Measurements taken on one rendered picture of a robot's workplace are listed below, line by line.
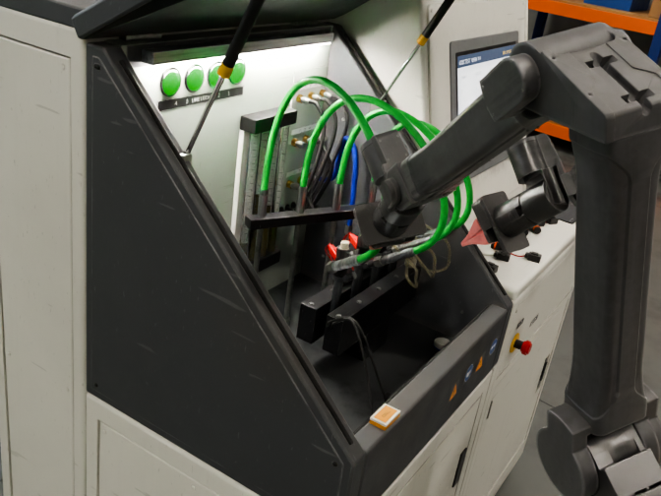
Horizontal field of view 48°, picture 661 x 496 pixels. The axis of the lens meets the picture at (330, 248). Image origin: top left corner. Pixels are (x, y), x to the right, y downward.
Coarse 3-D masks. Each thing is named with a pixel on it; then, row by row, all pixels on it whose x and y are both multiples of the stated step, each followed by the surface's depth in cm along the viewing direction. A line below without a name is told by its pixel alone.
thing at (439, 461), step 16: (480, 384) 165; (480, 400) 170; (464, 416) 162; (448, 432) 154; (464, 432) 167; (432, 448) 147; (448, 448) 158; (464, 448) 173; (416, 464) 141; (432, 464) 151; (448, 464) 164; (464, 464) 179; (400, 480) 135; (416, 480) 145; (432, 480) 156; (448, 480) 169
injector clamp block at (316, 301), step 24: (360, 288) 160; (384, 288) 157; (408, 288) 167; (312, 312) 146; (336, 312) 145; (360, 312) 148; (384, 312) 159; (312, 336) 148; (336, 336) 144; (360, 336) 152; (384, 336) 164
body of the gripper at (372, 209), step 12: (372, 204) 115; (360, 216) 114; (372, 216) 114; (420, 216) 115; (360, 228) 113; (372, 228) 114; (384, 228) 111; (396, 228) 109; (408, 228) 114; (420, 228) 115; (372, 240) 113; (384, 240) 113
